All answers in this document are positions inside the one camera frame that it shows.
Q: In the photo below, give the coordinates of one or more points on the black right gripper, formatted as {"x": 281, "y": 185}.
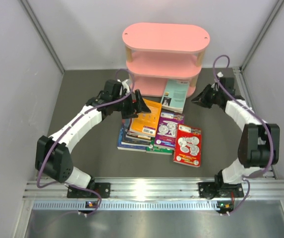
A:
{"x": 211, "y": 95}

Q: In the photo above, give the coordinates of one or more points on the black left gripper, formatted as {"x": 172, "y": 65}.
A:
{"x": 128, "y": 108}

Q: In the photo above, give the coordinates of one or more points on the orange yellow paperback book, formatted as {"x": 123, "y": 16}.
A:
{"x": 147, "y": 123}

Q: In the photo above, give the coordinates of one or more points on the light teal paperback book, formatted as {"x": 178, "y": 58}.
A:
{"x": 174, "y": 95}

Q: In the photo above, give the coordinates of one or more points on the purple cartoon paperback book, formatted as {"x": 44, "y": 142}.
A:
{"x": 167, "y": 129}

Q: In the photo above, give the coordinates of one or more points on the red cartoon paperback book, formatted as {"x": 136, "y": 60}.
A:
{"x": 188, "y": 144}

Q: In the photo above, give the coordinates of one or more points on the dark red cream book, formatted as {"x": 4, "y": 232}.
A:
{"x": 136, "y": 135}

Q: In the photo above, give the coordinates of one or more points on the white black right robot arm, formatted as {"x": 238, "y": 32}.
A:
{"x": 258, "y": 147}

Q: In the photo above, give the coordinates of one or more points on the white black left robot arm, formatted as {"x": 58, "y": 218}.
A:
{"x": 53, "y": 153}

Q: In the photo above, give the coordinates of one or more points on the dark blue Nineteen Eighty-Four book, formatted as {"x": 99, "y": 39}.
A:
{"x": 131, "y": 141}

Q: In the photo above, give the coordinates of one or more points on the blue bottom book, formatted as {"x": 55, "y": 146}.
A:
{"x": 128, "y": 147}

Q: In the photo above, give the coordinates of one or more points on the green paperback book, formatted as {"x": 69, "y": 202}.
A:
{"x": 156, "y": 150}

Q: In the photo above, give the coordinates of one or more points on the pink three-tier shelf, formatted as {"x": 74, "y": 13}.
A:
{"x": 156, "y": 52}

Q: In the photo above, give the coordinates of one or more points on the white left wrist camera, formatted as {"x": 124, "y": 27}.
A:
{"x": 125, "y": 86}

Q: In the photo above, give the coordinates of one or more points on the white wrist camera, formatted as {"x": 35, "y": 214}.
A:
{"x": 220, "y": 74}
{"x": 125, "y": 86}

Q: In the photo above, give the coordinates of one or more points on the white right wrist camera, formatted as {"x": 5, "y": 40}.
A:
{"x": 220, "y": 74}

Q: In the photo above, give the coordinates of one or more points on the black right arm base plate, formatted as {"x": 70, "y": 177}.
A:
{"x": 210, "y": 190}

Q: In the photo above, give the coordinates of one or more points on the aluminium mounting rail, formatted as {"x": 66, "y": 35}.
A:
{"x": 151, "y": 189}

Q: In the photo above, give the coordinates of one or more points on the perforated metal cable tray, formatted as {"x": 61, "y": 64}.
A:
{"x": 132, "y": 206}

